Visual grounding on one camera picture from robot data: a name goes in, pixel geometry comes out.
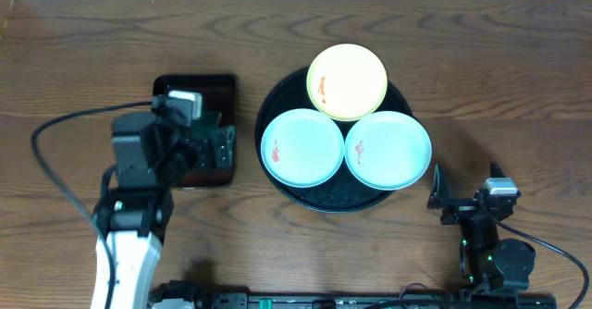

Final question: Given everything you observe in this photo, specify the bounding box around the light blue plate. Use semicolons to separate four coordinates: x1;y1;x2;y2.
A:
259;108;345;188
345;111;432;191

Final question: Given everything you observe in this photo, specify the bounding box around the yellow plate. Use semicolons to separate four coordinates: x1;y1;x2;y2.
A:
306;43;389;121

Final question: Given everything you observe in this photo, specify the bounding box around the green yellow sponge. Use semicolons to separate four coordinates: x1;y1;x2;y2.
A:
191;111;222;139

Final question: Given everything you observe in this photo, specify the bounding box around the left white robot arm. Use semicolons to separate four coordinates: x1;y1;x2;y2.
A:
92;112;236;308

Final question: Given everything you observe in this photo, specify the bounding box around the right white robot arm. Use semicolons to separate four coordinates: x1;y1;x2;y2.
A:
427;162;536;293

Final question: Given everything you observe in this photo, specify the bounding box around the dark red rectangular tray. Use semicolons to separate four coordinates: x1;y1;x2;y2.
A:
153;74;237;189

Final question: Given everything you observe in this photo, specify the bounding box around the round black tray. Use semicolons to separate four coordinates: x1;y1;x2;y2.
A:
254;67;392;213

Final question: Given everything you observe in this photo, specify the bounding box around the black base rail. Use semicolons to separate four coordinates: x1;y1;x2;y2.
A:
146;280;558;309

